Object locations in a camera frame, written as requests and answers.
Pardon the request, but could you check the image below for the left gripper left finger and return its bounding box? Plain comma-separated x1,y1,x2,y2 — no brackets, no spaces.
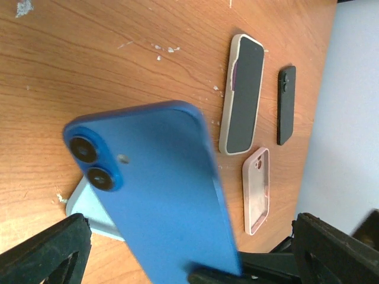
1,213,92,283

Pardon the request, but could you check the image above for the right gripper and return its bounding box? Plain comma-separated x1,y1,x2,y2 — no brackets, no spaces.
188,233,302,283

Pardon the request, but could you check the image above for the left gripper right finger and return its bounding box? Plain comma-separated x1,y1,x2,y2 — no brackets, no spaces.
292,212,378,283

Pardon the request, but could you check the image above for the light blue phone case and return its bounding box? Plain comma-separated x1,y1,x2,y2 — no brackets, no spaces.
66,177,124,241

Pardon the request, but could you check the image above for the blue phone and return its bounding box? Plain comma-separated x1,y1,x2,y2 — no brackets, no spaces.
63,101,242,283

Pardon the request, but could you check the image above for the pink phone black screen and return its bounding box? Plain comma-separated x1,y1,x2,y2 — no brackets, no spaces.
226,36,264,154

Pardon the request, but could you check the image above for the white phone case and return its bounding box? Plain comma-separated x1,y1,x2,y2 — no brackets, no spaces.
219,34,265,156

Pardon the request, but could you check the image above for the pink phone case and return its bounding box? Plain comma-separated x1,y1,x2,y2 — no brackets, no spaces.
242,147,270,235

